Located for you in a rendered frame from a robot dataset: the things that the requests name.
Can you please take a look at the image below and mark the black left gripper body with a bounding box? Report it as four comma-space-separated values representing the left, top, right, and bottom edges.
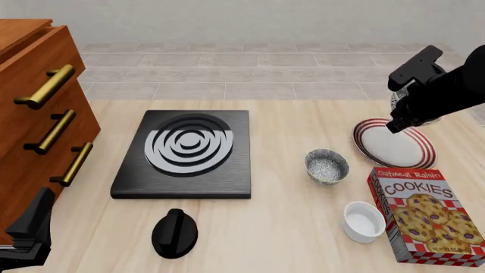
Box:
0, 240, 52, 268

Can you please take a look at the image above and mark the flat black stove plate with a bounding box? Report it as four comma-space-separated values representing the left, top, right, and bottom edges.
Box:
110, 109, 252, 200

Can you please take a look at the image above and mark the wooden drawer with brass handle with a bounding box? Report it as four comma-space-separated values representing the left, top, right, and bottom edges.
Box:
0, 79, 95, 174
0, 24, 87, 123
0, 124, 102, 228

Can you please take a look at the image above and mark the brass drawer handle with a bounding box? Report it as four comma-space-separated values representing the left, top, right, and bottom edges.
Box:
13, 64, 77, 111
49, 141, 94, 188
23, 108, 77, 156

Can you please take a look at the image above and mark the wooden cabinet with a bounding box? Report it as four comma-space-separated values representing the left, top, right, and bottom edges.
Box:
0, 18, 102, 246

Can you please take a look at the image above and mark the small white ramekin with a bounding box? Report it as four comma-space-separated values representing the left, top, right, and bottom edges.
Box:
343, 200, 387, 244

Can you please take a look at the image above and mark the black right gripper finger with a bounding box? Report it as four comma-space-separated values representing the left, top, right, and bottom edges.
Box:
386, 109, 421, 134

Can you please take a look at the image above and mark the round black stove knob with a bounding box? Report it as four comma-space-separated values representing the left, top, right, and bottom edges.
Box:
151, 208, 199, 259

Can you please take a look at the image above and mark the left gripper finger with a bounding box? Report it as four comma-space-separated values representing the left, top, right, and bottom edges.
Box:
5, 195, 43, 243
37, 187, 57, 249

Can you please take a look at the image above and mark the oatmeal raisin cookies box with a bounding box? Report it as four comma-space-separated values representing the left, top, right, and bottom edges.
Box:
366, 166, 485, 268

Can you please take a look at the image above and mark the white plate with red rings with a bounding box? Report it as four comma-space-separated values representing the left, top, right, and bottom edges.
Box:
352, 118, 437, 170

